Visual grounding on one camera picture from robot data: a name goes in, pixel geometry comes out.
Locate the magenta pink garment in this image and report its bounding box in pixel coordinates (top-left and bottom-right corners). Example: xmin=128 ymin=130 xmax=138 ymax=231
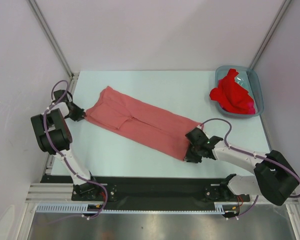
xmin=246 ymin=101 xmax=256 ymax=115

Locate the grey slotted cable duct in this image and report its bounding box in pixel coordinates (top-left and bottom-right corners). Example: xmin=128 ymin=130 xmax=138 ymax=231
xmin=35 ymin=203 xmax=239 ymax=218

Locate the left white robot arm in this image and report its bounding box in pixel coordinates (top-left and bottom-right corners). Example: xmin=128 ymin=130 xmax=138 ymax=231
xmin=30 ymin=90 xmax=101 ymax=200

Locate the left aluminium corner post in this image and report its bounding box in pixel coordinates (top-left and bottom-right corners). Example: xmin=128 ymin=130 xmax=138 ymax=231
xmin=24 ymin=0 xmax=76 ymax=78

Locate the bright red t shirt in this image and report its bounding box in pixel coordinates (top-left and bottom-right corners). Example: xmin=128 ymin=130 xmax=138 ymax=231
xmin=209 ymin=68 xmax=254 ymax=115

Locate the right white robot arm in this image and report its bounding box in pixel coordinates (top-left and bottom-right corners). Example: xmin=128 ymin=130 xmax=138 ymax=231
xmin=184 ymin=127 xmax=300 ymax=206

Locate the aluminium corner post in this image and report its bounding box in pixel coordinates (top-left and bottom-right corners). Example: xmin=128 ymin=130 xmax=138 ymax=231
xmin=24 ymin=0 xmax=76 ymax=78
xmin=249 ymin=0 xmax=294 ymax=69

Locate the salmon pink t shirt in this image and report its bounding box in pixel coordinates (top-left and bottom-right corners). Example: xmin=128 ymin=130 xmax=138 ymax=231
xmin=85 ymin=86 xmax=199 ymax=161

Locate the right aluminium corner post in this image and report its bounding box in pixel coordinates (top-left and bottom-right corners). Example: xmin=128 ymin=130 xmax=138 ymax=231
xmin=249 ymin=0 xmax=294 ymax=69

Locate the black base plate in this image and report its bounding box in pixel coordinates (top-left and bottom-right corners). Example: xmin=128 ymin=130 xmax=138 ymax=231
xmin=41 ymin=175 xmax=256 ymax=210

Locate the clear blue plastic bin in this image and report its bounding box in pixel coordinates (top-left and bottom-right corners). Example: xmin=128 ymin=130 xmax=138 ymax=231
xmin=214 ymin=65 xmax=264 ymax=119

